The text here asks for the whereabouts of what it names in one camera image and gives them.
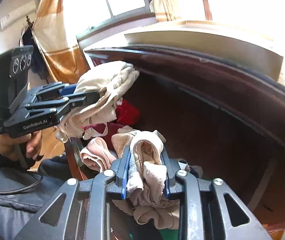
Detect pale beige underwear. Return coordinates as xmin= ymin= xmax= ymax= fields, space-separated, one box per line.
xmin=111 ymin=127 xmax=181 ymax=230

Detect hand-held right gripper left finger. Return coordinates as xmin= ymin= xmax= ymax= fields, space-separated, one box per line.
xmin=15 ymin=145 xmax=133 ymax=240

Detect red underwear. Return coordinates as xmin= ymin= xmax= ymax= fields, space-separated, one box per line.
xmin=112 ymin=99 xmax=141 ymax=127

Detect dark hanging clothes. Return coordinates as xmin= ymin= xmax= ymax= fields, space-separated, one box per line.
xmin=20 ymin=15 xmax=50 ymax=81

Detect pink underwear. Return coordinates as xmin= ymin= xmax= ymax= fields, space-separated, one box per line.
xmin=80 ymin=137 xmax=118 ymax=173

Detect orange banded curtain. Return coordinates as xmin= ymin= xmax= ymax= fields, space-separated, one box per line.
xmin=32 ymin=0 xmax=90 ymax=84

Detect sliding glass window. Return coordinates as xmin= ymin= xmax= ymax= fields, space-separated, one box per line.
xmin=57 ymin=0 xmax=156 ymax=38

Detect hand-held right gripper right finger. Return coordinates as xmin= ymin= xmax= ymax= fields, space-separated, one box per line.
xmin=160 ymin=147 xmax=273 ymax=240

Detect white air conditioner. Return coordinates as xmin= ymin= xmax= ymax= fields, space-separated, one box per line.
xmin=0 ymin=0 xmax=36 ymax=32

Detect dark navy underwear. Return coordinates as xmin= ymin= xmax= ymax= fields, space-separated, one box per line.
xmin=179 ymin=158 xmax=204 ymax=180

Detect dark wooden drawer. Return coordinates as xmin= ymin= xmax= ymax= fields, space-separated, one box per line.
xmin=64 ymin=65 xmax=285 ymax=233

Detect cardboard box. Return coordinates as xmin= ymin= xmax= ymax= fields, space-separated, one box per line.
xmin=124 ymin=20 xmax=284 ymax=83

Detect person's left hand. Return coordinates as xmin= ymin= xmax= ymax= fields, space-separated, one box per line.
xmin=0 ymin=129 xmax=44 ymax=162

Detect dark wooden cabinet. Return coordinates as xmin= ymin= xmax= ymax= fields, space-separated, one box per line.
xmin=84 ymin=45 xmax=285 ymax=130

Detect green underwear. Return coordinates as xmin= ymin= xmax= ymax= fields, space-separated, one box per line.
xmin=130 ymin=226 xmax=180 ymax=240

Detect black cable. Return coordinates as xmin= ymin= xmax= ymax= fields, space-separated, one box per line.
xmin=0 ymin=172 xmax=44 ymax=195

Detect person's left forearm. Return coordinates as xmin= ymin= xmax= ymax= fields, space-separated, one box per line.
xmin=0 ymin=140 xmax=45 ymax=193

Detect grey jacket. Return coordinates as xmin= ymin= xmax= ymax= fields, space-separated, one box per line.
xmin=0 ymin=175 xmax=69 ymax=233

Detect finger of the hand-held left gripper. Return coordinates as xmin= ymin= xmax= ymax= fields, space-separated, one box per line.
xmin=34 ymin=82 xmax=77 ymax=101
xmin=25 ymin=91 xmax=101 ymax=117

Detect maroon underwear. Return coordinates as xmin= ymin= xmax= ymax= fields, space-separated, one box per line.
xmin=81 ymin=121 xmax=113 ymax=140

